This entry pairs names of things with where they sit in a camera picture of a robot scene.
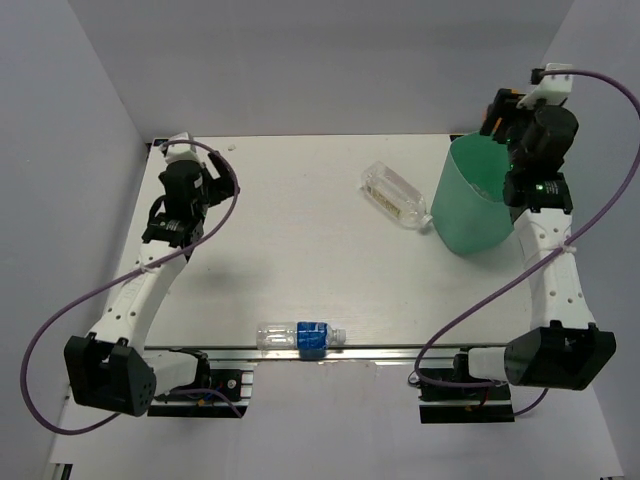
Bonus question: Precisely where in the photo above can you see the clear bottle dark blue label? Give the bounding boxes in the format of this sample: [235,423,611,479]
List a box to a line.
[256,321,347,351]

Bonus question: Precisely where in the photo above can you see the orange juice bottle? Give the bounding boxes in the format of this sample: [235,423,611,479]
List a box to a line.
[479,102,501,136]

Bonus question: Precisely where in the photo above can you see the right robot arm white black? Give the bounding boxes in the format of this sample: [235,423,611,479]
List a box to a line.
[451,89,616,399]

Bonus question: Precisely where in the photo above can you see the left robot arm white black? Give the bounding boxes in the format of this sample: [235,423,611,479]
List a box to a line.
[64,147,239,417]

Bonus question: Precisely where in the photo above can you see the green plastic bin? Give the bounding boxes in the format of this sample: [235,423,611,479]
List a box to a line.
[431,132,513,256]

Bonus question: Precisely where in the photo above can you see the large clear square bottle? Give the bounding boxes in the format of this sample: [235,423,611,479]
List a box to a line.
[361,162,433,231]

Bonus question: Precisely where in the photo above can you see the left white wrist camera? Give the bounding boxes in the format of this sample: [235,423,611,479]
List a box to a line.
[159,132,201,165]

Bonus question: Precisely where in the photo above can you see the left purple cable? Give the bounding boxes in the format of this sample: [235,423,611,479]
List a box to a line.
[19,139,240,435]

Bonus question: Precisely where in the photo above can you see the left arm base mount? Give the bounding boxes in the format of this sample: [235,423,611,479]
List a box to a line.
[145,348,254,419]

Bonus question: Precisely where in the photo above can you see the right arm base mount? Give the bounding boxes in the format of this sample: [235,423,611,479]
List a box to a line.
[408,353,515,425]

